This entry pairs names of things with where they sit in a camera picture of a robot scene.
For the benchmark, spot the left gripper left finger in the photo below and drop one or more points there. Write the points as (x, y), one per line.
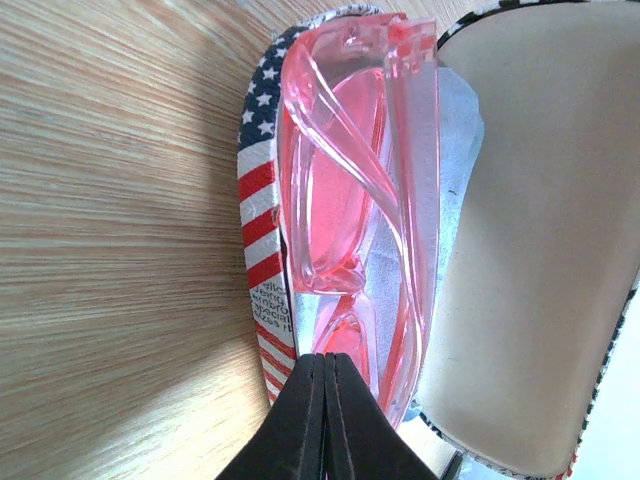
(290, 442)

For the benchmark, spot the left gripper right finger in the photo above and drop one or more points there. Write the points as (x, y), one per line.
(360, 443)

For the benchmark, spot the flag print glasses case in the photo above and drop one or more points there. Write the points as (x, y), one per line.
(546, 256)

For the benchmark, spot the red transparent sunglasses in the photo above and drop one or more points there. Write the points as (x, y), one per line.
(358, 158)

